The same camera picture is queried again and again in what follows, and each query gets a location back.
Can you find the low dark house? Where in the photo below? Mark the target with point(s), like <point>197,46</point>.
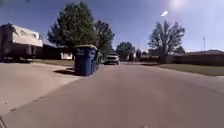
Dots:
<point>53,52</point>

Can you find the tall thin pole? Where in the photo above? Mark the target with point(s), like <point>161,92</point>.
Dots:
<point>204,43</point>

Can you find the white camper trailer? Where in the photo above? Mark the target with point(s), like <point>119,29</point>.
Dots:
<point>20,43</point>

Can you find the brown wooden fence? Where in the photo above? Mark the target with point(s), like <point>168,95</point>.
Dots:
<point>200,59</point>

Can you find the pale concrete driveway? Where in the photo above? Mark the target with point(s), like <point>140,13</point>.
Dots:
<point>20,83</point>

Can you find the grass lawn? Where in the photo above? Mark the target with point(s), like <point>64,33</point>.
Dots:
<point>53,62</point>

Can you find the grass verge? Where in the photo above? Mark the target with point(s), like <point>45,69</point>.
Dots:
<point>196,69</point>

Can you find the blue wheeled bin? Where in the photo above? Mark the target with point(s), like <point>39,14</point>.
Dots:
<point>97,60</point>

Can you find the dark green tree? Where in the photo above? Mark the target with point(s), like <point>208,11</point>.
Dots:
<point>105,35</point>

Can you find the large dense green tree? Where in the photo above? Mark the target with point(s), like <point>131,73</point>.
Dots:
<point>73,25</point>

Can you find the white car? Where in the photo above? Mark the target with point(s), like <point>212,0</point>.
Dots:
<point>111,59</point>

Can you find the blue bin with yellow lid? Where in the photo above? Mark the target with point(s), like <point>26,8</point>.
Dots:
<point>83,61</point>

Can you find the thin-leaved tree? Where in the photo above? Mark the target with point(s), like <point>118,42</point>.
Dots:
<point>165,36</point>

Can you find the small round tree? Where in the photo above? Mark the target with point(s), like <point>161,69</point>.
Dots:
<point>125,50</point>

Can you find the building with low roof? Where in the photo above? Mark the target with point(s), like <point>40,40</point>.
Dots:
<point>206,52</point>

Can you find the grey asphalt road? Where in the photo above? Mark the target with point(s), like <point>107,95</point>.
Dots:
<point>133,100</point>

